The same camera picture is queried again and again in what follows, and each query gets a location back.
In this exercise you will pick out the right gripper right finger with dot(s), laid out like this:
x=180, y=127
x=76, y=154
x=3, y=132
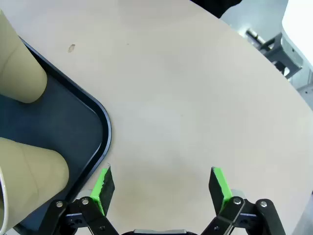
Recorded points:
x=217, y=191

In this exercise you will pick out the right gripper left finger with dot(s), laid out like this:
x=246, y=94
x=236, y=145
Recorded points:
x=104, y=193

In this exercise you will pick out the beige tall cup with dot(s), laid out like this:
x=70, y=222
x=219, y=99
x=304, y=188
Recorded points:
x=19, y=68
x=31, y=176

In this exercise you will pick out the dark blue serving tray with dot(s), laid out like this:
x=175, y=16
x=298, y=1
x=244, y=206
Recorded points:
x=68, y=117

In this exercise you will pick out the white air purifier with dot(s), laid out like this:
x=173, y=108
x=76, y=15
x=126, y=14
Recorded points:
x=298, y=29

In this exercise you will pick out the person in black clothing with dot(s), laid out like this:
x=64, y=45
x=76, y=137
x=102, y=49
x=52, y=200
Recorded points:
x=215, y=6

